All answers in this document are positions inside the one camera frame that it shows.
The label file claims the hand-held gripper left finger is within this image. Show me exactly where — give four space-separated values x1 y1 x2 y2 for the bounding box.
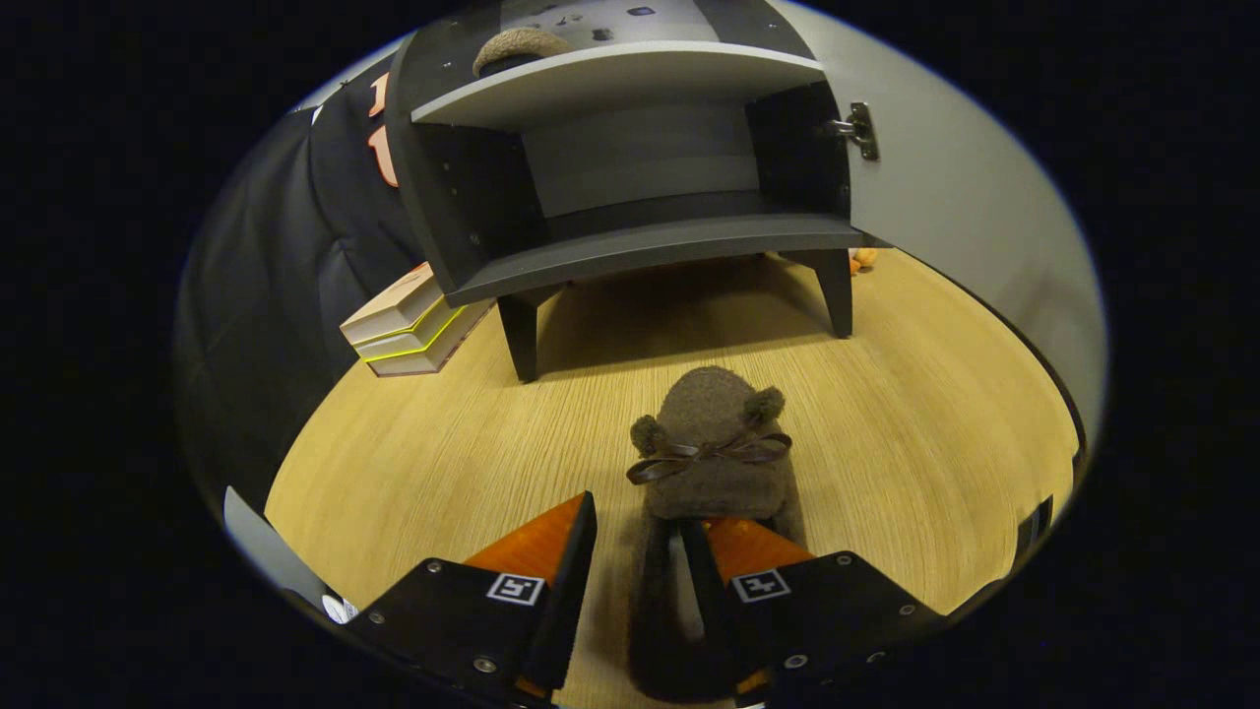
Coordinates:
346 490 599 702

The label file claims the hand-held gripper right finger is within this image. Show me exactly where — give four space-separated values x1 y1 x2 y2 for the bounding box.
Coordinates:
679 517 948 702

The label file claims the brown fuzzy shoe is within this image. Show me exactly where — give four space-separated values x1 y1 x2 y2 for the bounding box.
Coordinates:
472 28 574 79
625 366 810 702

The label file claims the dark grey shoe cabinet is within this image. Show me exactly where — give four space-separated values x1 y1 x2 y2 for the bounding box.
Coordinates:
384 0 892 385

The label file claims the metal door hinge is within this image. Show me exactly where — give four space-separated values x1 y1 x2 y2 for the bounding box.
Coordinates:
825 101 880 162

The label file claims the beige book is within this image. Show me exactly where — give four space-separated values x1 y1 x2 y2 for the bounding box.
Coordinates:
366 300 494 378

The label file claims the yellow edged book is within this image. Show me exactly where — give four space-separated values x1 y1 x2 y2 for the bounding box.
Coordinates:
354 295 470 364

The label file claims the black backdrop cloth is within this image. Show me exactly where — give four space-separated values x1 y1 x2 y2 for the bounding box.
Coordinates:
175 59 434 513

